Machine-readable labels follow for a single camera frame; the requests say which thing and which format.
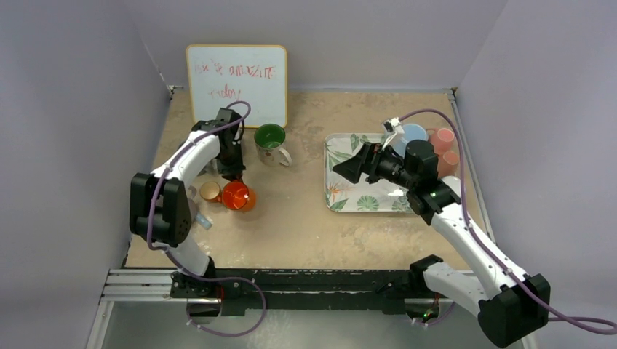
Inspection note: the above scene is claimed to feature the bright orange mug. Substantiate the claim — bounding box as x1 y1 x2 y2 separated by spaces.
221 181 257 212

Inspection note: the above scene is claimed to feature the dark orange terracotta mug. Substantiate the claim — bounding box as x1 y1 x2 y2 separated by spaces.
199 181 222 203

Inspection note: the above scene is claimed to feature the cream illustrated mug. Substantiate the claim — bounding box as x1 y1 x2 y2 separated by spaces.
254 124 292 167

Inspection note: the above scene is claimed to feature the grey-green ceramic mug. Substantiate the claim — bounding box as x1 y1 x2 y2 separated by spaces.
201 159 220 176

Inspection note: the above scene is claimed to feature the lilac ribbed mug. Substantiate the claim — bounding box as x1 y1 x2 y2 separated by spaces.
186 185 199 224

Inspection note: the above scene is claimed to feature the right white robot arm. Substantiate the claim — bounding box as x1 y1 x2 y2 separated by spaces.
333 140 550 348

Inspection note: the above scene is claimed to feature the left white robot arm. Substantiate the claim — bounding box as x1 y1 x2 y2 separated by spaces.
129 103 247 297

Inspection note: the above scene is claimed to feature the pink mug front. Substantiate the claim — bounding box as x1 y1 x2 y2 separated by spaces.
437 151 460 178

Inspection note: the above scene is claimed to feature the pink mug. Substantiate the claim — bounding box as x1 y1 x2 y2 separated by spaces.
437 151 460 178
426 127 455 156

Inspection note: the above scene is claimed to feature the light blue mug back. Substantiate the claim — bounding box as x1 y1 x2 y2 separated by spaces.
390 124 429 157

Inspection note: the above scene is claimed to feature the light blue mug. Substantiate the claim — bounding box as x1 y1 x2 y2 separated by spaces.
442 175 461 190
390 124 429 157

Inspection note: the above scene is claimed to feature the pink mug back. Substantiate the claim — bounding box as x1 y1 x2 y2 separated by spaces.
426 127 455 156

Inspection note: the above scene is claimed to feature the light blue mug front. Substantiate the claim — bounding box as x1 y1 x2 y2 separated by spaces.
442 175 461 190

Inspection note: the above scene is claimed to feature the leaf-patterned serving tray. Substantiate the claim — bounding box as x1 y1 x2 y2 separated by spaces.
324 133 412 213

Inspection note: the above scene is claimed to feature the light blue usb stick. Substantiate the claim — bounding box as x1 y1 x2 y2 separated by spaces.
195 214 212 230

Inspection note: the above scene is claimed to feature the white dry-erase board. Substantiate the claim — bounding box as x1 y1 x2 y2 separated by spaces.
186 44 288 129

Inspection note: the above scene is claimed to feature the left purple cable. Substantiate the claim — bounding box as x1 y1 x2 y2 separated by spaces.
146 100 252 281

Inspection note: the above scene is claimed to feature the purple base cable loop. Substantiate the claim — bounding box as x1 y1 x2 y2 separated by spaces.
186 276 268 338

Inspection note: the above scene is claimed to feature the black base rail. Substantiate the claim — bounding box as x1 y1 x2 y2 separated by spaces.
170 267 452 324

